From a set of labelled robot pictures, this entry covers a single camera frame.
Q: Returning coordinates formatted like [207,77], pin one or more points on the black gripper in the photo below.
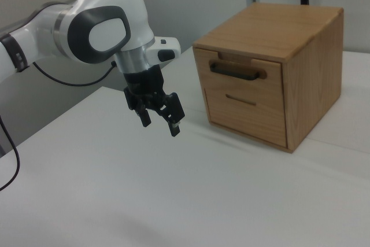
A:
[144,82]

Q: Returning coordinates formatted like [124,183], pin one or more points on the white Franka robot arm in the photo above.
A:
[107,12]

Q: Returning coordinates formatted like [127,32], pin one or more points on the wooden drawer with slot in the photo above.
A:
[245,122]

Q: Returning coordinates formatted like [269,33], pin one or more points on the wooden two-drawer cabinet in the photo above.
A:
[312,90]

